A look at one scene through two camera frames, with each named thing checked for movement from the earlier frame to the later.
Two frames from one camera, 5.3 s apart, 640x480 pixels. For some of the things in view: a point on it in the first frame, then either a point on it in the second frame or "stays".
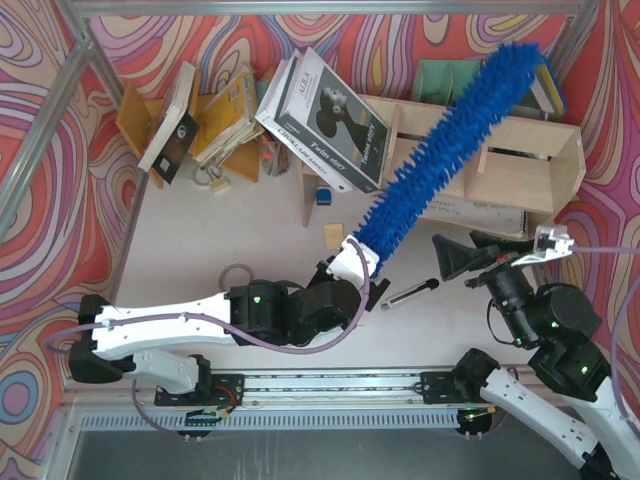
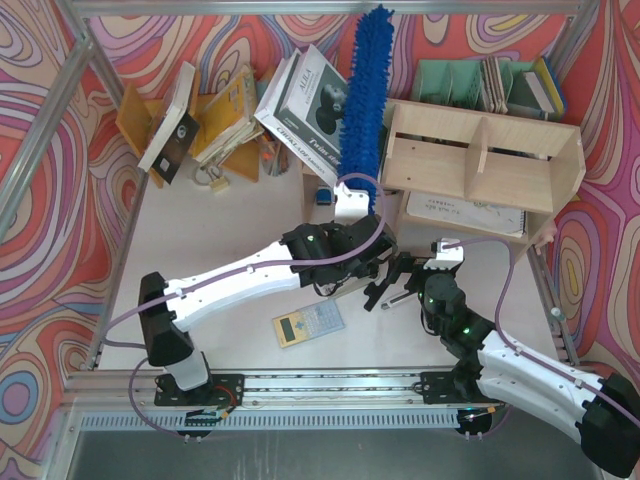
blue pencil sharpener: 323,197 stays
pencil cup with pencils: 274,155 stays
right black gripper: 486,265 → 398,275
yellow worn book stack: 230,119 stays
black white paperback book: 173,139 stays
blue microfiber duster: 465,127 → 366,100
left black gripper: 375,290 → 368,245
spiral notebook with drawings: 478,214 stays
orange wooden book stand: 139,115 stays
